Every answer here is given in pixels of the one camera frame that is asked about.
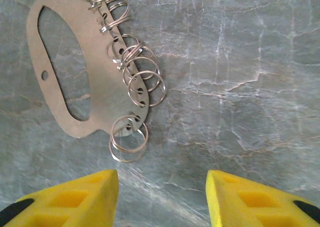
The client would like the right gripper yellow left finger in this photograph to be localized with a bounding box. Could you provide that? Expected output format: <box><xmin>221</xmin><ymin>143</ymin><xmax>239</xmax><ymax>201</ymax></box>
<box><xmin>0</xmin><ymin>169</ymin><xmax>120</xmax><ymax>227</ymax></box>

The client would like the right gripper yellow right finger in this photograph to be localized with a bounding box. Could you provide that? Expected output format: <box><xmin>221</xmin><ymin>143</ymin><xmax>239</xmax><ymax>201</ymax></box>
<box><xmin>205</xmin><ymin>169</ymin><xmax>320</xmax><ymax>227</ymax></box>

